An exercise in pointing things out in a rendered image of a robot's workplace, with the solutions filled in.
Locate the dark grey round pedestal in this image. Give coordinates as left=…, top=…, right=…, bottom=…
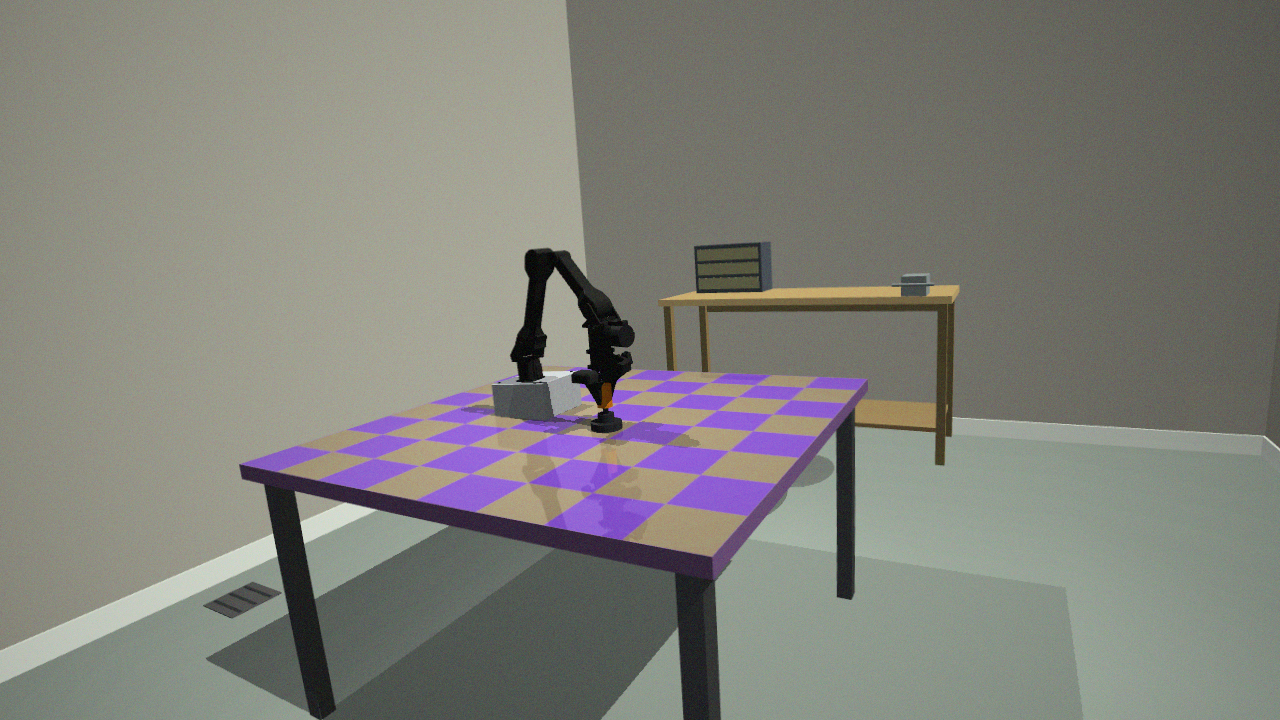
left=591, top=407, right=622, bottom=433

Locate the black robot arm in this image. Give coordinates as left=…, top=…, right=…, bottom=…
left=509, top=247, right=635, bottom=382

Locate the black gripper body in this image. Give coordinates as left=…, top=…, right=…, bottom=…
left=571, top=345, right=617, bottom=384

